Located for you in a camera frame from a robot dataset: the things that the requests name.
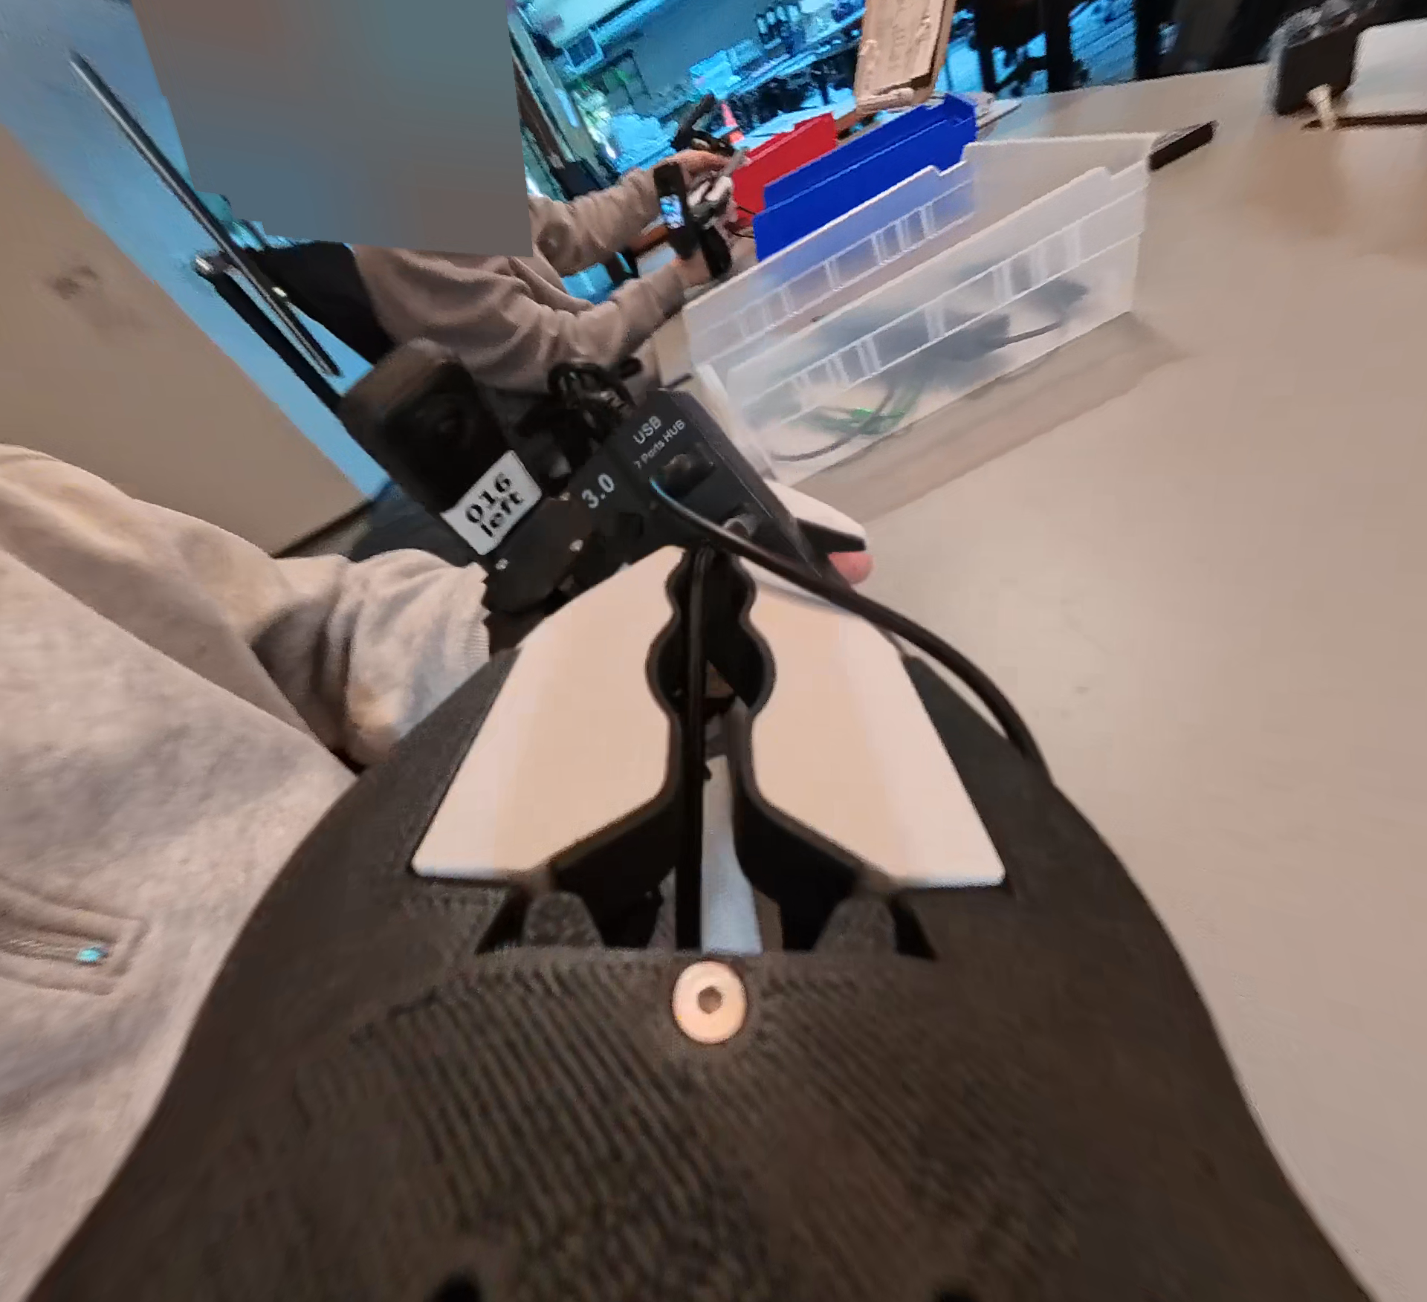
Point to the clear plastic divided bin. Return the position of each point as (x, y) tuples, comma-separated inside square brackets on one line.
[(948, 255)]

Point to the blue plastic bin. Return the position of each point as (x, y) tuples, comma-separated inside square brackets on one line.
[(859, 162)]

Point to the black standing panel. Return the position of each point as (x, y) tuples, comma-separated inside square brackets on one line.
[(267, 300)]

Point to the grey desk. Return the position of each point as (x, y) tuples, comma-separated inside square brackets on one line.
[(1224, 545)]

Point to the black USB hub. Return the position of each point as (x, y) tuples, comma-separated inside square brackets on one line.
[(734, 498)]

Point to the small flat black object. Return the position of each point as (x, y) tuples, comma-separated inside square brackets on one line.
[(1180, 148)]

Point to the red plastic bin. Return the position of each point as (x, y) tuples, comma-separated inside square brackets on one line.
[(792, 155)]

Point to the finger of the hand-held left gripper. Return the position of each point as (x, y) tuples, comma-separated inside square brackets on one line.
[(820, 521)]

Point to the person's left forearm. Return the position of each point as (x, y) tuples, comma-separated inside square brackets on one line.
[(226, 601)]

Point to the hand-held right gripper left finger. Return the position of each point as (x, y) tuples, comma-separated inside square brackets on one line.
[(556, 723)]

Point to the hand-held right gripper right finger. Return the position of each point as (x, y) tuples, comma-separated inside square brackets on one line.
[(859, 744)]

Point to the person's grey sweatshirt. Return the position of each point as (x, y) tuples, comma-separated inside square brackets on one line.
[(112, 876)]

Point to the small black device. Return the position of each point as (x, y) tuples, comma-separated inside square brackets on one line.
[(1310, 64)]

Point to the black chair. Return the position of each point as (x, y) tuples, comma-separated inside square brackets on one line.
[(321, 300)]

